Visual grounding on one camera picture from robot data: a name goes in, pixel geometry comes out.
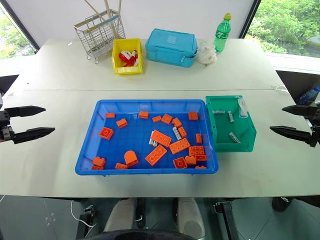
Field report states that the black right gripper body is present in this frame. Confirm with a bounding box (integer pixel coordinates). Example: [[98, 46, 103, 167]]
[[309, 104, 320, 148]]

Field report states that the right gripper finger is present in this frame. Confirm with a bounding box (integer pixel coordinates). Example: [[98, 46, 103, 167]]
[[281, 104, 317, 119], [269, 125, 314, 147]]

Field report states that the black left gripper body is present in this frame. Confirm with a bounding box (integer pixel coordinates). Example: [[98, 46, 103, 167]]
[[0, 108, 16, 144]]

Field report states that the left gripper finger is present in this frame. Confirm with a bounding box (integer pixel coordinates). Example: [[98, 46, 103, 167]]
[[11, 127, 56, 145], [9, 105, 47, 119]]

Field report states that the green plastic bin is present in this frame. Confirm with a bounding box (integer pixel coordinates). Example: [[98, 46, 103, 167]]
[[205, 94, 258, 153]]

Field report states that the clear blue-label water bottle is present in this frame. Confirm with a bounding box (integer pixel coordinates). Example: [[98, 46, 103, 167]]
[[295, 86, 320, 106]]

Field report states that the white label card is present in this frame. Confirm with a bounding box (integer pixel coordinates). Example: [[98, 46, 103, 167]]
[[237, 97, 250, 118]]

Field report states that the black caster wheel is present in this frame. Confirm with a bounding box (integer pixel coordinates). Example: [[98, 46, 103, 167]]
[[271, 196, 293, 213]]

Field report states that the orange curved-top Lego brick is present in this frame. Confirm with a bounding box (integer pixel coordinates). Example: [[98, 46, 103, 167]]
[[123, 150, 139, 167]]

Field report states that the black table leg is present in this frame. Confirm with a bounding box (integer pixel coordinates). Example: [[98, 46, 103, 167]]
[[75, 204, 96, 240], [211, 200, 241, 240]]

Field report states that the crumpled white plastic bag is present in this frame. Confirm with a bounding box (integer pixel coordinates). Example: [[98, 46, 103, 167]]
[[197, 40, 218, 67]]

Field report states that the green plastic soda bottle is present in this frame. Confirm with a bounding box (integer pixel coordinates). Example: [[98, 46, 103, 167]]
[[212, 12, 233, 54]]

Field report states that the yellow plastic bin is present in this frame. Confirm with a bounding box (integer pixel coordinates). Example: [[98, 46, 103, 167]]
[[111, 37, 144, 76]]

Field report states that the blue plastic tray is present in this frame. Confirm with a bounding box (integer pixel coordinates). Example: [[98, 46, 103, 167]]
[[74, 99, 220, 176]]

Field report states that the orange 2x4 building brick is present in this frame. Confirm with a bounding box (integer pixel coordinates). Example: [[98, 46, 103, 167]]
[[168, 137, 191, 155]]

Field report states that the grey rounded robot leg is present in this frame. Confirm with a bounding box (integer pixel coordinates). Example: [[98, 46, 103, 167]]
[[103, 198, 137, 233], [177, 197, 206, 240]]

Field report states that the light blue fabric case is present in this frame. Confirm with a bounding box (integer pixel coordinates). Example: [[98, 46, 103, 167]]
[[145, 27, 198, 68]]

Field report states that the white cable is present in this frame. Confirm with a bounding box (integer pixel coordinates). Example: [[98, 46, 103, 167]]
[[271, 84, 289, 94], [70, 199, 97, 227]]

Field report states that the black window frame bar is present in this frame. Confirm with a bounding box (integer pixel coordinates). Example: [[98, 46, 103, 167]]
[[239, 0, 262, 39], [0, 4, 40, 54]]

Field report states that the metal wire rack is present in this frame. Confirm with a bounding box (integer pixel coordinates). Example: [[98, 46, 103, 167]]
[[73, 8, 127, 65]]

